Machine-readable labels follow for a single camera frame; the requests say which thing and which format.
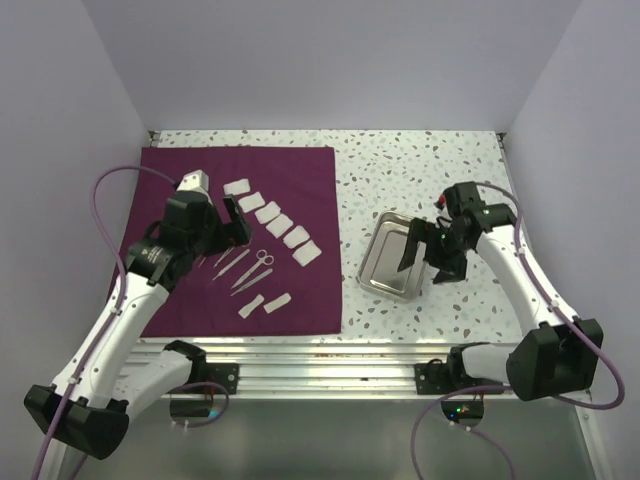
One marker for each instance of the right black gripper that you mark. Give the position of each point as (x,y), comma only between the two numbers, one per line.
(420,231)

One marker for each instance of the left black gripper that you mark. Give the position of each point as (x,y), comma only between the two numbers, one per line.
(235,232)

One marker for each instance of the steel forceps with rings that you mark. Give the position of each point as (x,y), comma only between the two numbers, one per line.
(223,256)

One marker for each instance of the steel scissors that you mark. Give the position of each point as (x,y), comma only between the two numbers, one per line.
(262,258)

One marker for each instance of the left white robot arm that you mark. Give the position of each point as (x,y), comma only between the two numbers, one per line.
(88,406)

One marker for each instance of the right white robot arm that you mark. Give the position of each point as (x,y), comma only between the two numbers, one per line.
(557,353)

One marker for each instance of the white gauze pad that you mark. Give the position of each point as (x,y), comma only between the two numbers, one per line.
(279,225)
(268,213)
(237,187)
(296,237)
(306,253)
(251,202)

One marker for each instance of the steel instrument tray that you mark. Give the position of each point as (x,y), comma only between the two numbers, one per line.
(378,271)

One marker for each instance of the white bandage strip left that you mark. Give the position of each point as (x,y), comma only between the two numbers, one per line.
(247,309)

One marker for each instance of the white bandage strip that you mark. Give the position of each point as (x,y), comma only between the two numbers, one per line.
(277,303)
(247,309)

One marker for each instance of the purple cloth mat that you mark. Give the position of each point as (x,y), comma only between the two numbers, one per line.
(302,181)

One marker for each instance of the white bandage strip right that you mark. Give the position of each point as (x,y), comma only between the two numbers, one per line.
(277,303)

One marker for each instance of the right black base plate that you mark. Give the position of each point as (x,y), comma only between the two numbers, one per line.
(435,377)

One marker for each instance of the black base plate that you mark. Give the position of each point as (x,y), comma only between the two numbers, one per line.
(435,377)
(225,374)

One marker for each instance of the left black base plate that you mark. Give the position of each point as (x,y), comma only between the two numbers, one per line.
(225,374)

